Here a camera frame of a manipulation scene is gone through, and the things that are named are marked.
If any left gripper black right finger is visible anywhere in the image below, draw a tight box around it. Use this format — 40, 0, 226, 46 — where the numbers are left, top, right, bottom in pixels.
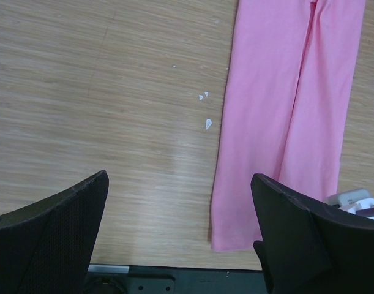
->
251, 174, 374, 293

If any pink t-shirt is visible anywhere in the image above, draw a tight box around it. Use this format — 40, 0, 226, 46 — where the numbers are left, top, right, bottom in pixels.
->
211, 0, 365, 252

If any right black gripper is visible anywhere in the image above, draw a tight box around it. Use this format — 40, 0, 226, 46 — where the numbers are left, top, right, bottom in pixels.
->
253, 241, 274, 293

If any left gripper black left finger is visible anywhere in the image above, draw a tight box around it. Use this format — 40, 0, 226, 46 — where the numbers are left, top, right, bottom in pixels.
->
0, 170, 109, 293

